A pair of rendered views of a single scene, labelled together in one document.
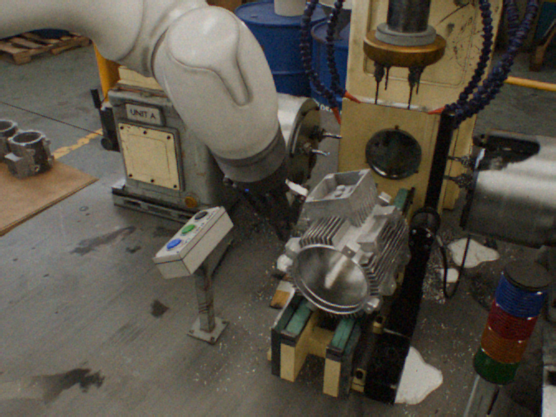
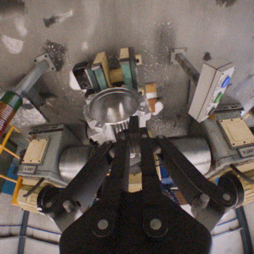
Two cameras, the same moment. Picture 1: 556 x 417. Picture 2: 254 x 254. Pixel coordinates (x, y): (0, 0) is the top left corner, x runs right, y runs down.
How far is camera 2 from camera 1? 0.68 m
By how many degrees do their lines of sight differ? 25
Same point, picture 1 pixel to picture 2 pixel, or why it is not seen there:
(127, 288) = not seen: hidden behind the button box
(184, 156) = (223, 136)
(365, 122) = not seen: hidden behind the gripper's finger
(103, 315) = (232, 43)
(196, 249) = (207, 84)
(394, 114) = (136, 180)
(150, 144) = (240, 137)
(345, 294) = (112, 100)
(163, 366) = (189, 22)
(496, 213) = (79, 156)
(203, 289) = (189, 68)
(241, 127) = not seen: outside the picture
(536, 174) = (71, 174)
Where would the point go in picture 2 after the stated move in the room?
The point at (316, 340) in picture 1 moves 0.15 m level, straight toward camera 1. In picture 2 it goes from (120, 73) to (98, 38)
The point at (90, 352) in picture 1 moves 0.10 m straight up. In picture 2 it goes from (229, 17) to (248, 24)
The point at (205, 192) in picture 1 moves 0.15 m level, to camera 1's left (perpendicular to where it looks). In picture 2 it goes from (206, 123) to (232, 114)
